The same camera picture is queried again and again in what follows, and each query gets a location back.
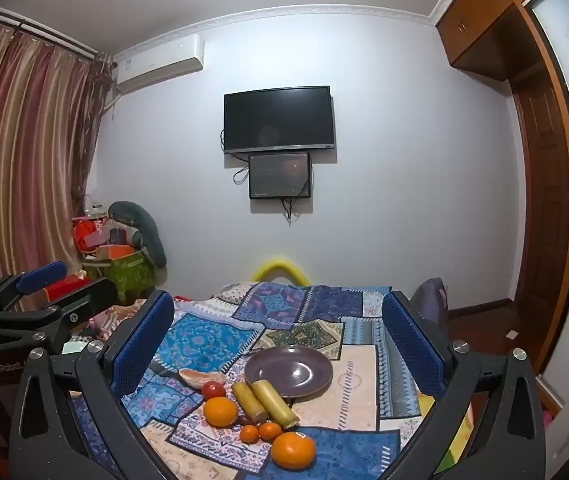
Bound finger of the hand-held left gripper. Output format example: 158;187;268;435
0;277;118;357
0;260;68;313

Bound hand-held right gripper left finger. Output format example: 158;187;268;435
8;289;175;480

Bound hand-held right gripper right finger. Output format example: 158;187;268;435
381;290;547;480

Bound peeled pomelo segment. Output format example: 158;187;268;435
178;367;227;391

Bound large orange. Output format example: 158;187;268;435
203;396;240;428
271;431;317;471

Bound peeled sugarcane piece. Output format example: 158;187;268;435
250;379;299;430
231;381;270;425

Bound purple plate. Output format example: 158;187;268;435
244;345;334;402

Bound pink floral quilt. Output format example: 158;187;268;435
89;300;146;341

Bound green patterned box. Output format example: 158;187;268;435
87;250;158;306

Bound orange flat box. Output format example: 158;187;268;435
95;244;136;262

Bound purple chair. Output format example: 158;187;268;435
411;277;450;331

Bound patchwork printed blanket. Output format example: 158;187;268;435
72;280;475;480

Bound grey plush toy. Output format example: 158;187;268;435
107;201;168;268

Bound striped curtain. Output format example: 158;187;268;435
0;15;115;291

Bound wooden door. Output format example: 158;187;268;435
509;75;569;361

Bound small black monitor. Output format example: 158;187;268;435
248;151;312;201

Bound white air conditioner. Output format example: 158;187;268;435
114;34;206;95

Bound wooden overhead cabinet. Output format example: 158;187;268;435
434;0;552;83

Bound yellow foam ring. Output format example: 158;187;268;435
250;255;311;286

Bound black cable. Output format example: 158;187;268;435
282;197;301;226
232;152;251;186

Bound curtain rail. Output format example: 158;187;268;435
0;2;115;61

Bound wall-mounted black television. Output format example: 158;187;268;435
223;86;336;155

